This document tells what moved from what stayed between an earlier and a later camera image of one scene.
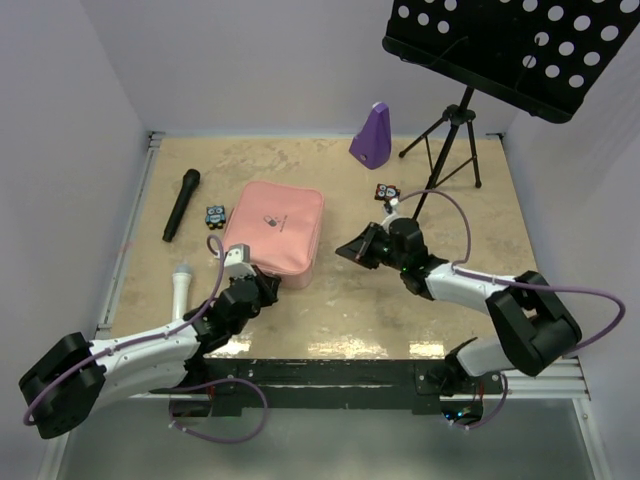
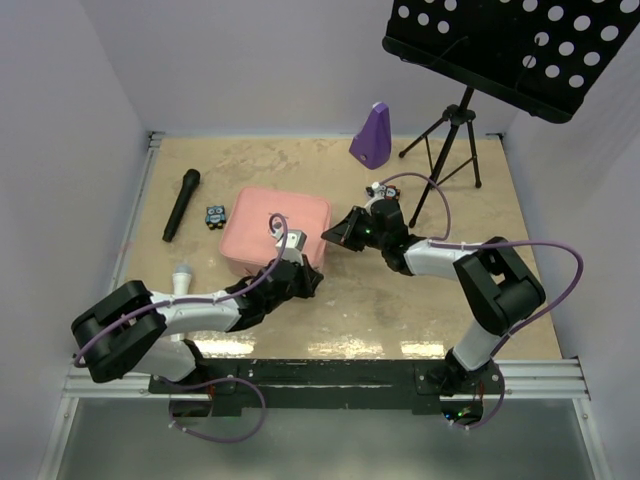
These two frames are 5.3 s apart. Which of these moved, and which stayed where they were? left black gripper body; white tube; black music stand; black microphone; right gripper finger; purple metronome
Moved: left black gripper body; right gripper finger
Stayed: purple metronome; black microphone; white tube; black music stand
